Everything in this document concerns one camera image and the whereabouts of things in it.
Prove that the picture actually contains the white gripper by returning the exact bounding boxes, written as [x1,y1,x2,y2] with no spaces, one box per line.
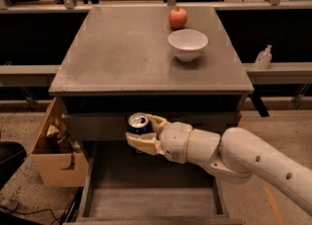
[126,114,193,164]

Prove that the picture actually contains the blue pepsi can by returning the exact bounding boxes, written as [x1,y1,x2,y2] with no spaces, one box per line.
[126,112,153,156]

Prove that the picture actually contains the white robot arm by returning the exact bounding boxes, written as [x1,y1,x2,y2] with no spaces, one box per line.
[126,113,312,215]

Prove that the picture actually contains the open grey middle drawer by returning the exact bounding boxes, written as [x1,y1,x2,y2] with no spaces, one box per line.
[64,141,243,225]

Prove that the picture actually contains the grey drawer cabinet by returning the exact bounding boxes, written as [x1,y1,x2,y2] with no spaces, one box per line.
[48,5,254,225]

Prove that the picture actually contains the white bowl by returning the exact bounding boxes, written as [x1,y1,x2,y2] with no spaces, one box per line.
[168,29,209,62]

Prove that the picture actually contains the snack items in crate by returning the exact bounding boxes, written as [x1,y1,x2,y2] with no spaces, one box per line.
[46,118,81,170]

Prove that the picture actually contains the wooden crate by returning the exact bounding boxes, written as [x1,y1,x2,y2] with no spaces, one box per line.
[30,98,89,187]

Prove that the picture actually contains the red apple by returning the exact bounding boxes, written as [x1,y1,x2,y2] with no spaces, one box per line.
[169,7,188,29]

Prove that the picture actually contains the clear sanitizer bottle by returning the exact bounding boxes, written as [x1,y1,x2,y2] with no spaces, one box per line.
[254,45,272,69]

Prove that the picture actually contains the black chair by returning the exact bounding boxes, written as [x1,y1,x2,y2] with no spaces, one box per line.
[0,141,27,189]

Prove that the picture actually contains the black floor cable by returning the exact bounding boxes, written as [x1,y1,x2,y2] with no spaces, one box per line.
[0,188,82,225]

